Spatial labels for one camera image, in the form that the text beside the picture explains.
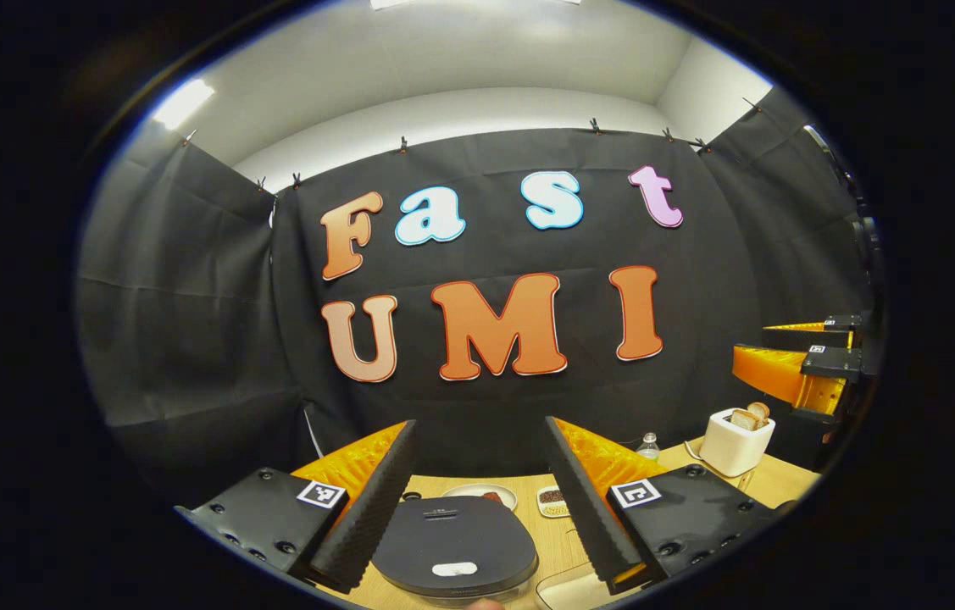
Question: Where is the round white plate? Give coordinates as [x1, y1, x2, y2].
[441, 483, 519, 512]

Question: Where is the black backdrop cloth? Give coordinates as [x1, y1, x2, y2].
[75, 85, 885, 509]

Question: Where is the dark grey rice cooker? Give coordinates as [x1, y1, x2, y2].
[371, 496, 540, 607]

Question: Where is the divided white bean dish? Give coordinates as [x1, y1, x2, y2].
[536, 485, 571, 519]

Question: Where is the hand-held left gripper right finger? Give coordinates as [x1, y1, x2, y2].
[545, 415, 796, 596]

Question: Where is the white container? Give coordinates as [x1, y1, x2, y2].
[534, 563, 614, 610]

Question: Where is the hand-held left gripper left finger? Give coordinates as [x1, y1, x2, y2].
[175, 419, 419, 594]

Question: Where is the ceiling light panel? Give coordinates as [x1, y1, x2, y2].
[151, 79, 216, 130]

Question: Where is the white toaster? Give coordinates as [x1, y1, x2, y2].
[699, 408, 776, 478]

